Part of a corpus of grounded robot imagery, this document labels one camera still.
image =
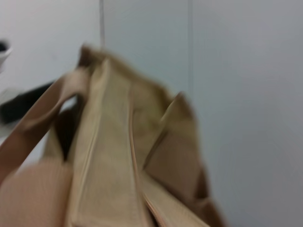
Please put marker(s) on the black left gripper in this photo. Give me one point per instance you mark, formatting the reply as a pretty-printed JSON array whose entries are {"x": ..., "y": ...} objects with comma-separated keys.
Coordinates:
[{"x": 21, "y": 106}]

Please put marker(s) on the khaki fabric food bag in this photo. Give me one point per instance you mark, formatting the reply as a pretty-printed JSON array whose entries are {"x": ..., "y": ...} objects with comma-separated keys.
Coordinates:
[{"x": 113, "y": 153}]

